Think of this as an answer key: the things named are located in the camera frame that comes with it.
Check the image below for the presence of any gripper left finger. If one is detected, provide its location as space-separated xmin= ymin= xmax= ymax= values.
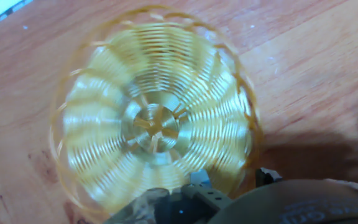
xmin=181 ymin=169 xmax=233 ymax=213

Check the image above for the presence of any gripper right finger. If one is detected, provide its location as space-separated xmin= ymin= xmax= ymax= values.
xmin=255 ymin=167 xmax=283 ymax=188

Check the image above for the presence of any yellow woven plastic dish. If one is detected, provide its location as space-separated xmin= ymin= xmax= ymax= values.
xmin=48 ymin=4 xmax=264 ymax=218

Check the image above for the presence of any glossy wooden board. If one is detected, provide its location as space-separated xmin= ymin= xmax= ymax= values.
xmin=0 ymin=0 xmax=358 ymax=224

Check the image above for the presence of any light blue plate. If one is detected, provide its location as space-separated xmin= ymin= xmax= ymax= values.
xmin=0 ymin=0 xmax=34 ymax=32

